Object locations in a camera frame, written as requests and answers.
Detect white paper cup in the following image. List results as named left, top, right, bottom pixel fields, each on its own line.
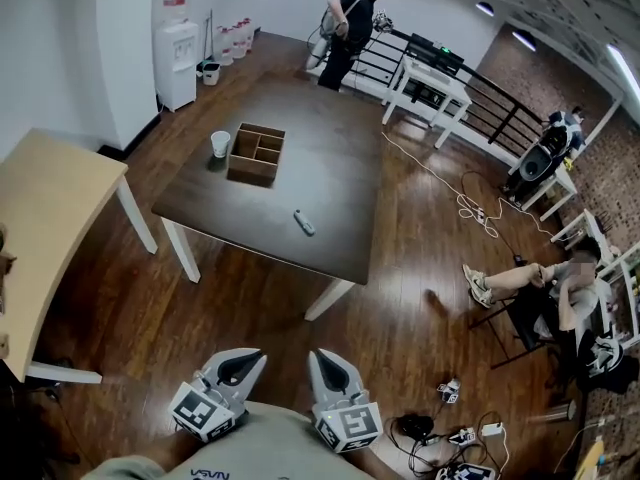
left=210, top=130, right=232, bottom=160

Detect person's beige shirt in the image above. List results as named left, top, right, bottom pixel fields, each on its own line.
left=94, top=400, right=387, bottom=480

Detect black round device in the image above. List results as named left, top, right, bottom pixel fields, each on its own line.
left=504, top=127, right=572, bottom=205

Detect light wood desk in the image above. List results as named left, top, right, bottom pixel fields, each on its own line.
left=0, top=127, right=160, bottom=386

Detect white shelf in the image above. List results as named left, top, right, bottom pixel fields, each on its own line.
left=597, top=241, right=640, bottom=342

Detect black box device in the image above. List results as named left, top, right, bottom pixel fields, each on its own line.
left=405, top=32, right=466, bottom=75

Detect white water dispenser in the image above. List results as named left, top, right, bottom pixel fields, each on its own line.
left=153, top=20, right=200, bottom=114

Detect long ceiling light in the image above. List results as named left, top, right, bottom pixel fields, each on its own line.
left=605, top=42, right=632, bottom=90

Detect black chair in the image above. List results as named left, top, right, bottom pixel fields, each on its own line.
left=469, top=285, right=597, bottom=370

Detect black metal railing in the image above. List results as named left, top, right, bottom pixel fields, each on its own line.
left=349, top=27, right=546, bottom=152

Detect wooden divided box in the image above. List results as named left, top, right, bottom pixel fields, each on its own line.
left=227, top=121, right=287, bottom=190

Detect person's left forearm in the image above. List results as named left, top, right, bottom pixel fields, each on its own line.
left=157, top=432, right=207, bottom=477

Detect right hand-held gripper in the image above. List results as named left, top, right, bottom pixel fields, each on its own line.
left=307, top=348, right=385, bottom=455

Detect black cable bundle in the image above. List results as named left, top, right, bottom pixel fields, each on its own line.
left=396, top=411, right=437, bottom=443

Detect large clear water bottle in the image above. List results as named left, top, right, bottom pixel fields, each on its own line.
left=151, top=0, right=194, bottom=30

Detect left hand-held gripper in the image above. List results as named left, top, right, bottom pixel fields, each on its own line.
left=168, top=347, right=268, bottom=444

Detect white cable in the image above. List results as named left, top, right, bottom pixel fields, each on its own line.
left=382, top=131, right=557, bottom=240

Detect gripper with marker housing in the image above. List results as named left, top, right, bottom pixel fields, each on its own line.
left=437, top=377, right=462, bottom=405

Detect metal bottle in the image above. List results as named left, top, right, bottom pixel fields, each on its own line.
left=544, top=398, right=578, bottom=422

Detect dark brown table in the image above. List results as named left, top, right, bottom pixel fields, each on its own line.
left=151, top=71, right=387, bottom=322

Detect white table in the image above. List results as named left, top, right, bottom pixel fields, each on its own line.
left=550, top=208, right=619, bottom=270
left=508, top=162, right=579, bottom=222
left=382, top=55, right=474, bottom=150

